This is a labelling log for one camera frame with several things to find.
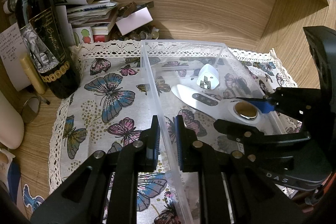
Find white handheld massager device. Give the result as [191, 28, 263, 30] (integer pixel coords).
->
[171, 84, 284, 135]

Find white power plug adapter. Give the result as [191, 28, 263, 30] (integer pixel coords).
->
[197, 64, 220, 90]

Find clear plastic storage box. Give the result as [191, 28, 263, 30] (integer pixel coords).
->
[141, 40, 289, 223]

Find blue cartoon sticker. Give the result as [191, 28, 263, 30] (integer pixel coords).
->
[23, 184, 45, 213]

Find butterfly print lace cloth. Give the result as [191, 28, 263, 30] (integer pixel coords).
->
[49, 40, 295, 223]

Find cream ceramic mug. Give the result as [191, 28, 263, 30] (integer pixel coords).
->
[0, 93, 25, 149]

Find gold marker pen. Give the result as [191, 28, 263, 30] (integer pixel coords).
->
[19, 53, 47, 95]

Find dark wine bottle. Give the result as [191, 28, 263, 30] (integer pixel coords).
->
[15, 0, 80, 99]

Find bowl of small trinkets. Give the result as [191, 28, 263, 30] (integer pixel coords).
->
[108, 25, 159, 41]

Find pink white small box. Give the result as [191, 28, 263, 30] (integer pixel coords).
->
[116, 7, 153, 35]

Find white paper note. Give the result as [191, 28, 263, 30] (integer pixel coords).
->
[1, 23, 31, 91]

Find stack of papers and books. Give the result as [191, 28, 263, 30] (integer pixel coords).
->
[2, 0, 119, 44]

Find wire rim glasses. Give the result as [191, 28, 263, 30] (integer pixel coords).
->
[21, 94, 51, 124]

